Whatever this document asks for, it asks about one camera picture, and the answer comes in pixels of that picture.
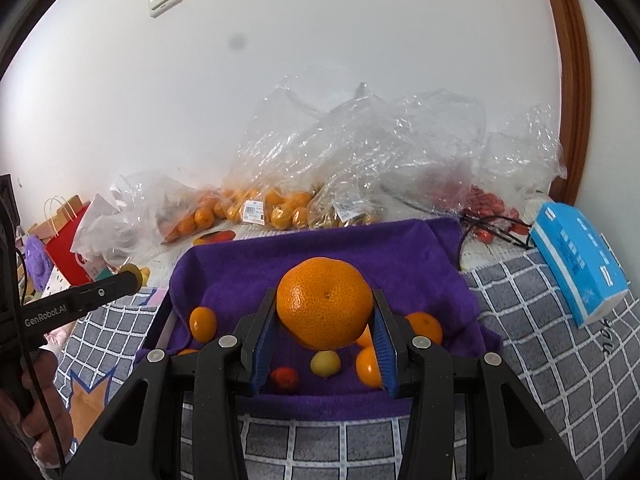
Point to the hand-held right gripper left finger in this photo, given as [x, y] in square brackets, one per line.
[263, 360]

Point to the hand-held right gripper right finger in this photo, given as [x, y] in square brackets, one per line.
[386, 360]

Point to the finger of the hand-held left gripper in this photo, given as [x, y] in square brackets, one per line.
[102, 291]

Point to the small red tomato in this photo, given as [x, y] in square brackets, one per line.
[285, 379]

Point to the smooth orange kumquat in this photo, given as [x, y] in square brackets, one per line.
[203, 323]
[187, 352]

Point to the large mandarin orange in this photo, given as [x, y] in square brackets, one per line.
[325, 300]

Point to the purple towel-covered tray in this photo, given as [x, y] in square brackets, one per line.
[240, 270]

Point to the person's left hand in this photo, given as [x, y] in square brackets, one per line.
[45, 400]

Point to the red paper bag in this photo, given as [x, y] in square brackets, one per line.
[65, 255]

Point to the purple plush cloth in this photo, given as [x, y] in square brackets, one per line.
[36, 260]

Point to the white plastic bag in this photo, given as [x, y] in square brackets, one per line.
[105, 230]

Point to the kraft paper bag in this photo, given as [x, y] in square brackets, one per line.
[67, 217]

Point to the clear bag of mandarins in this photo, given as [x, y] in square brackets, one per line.
[165, 200]

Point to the grey checked star blanket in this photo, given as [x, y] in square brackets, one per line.
[525, 360]

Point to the clear bag of kumquats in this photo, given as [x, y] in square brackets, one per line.
[255, 210]

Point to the clear bag of jujubes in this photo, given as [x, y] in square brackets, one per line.
[360, 160]

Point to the blue tissue box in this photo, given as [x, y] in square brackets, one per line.
[575, 260]

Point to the clear bag of tomatoes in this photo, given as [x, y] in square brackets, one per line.
[500, 170]

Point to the brown wooden door frame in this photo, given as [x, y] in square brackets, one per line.
[570, 85]

